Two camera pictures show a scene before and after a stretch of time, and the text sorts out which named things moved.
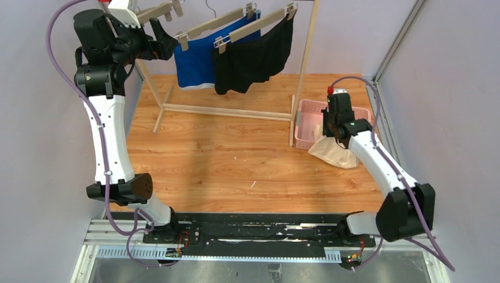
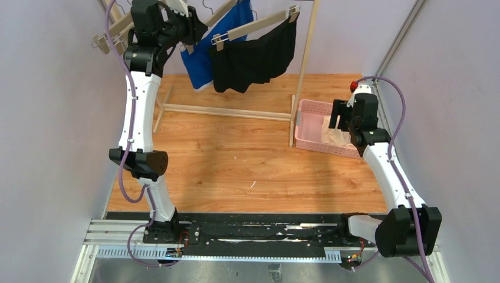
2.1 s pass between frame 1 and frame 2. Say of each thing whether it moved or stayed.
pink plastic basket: stayed
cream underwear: moved
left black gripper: moved
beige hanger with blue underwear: moved
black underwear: stayed
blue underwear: moved
